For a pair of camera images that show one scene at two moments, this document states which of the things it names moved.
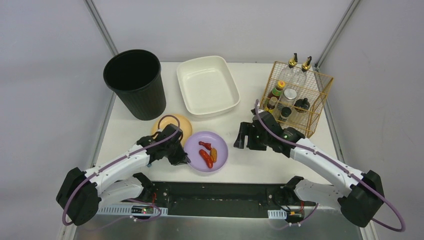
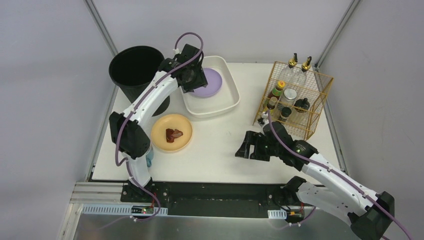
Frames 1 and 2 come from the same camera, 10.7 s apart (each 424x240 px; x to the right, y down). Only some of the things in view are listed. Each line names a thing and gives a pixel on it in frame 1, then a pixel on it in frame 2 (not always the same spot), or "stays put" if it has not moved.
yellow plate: x=184 y=125 stays put
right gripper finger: x=244 y=130 to x=243 y=151
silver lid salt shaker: x=288 y=98 stays put
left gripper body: x=178 y=156 to x=197 y=81
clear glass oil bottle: x=290 y=74 stays put
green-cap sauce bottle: x=277 y=92 stays put
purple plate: x=192 y=148 to x=214 y=80
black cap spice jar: x=285 y=112 stays put
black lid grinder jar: x=302 y=105 stays put
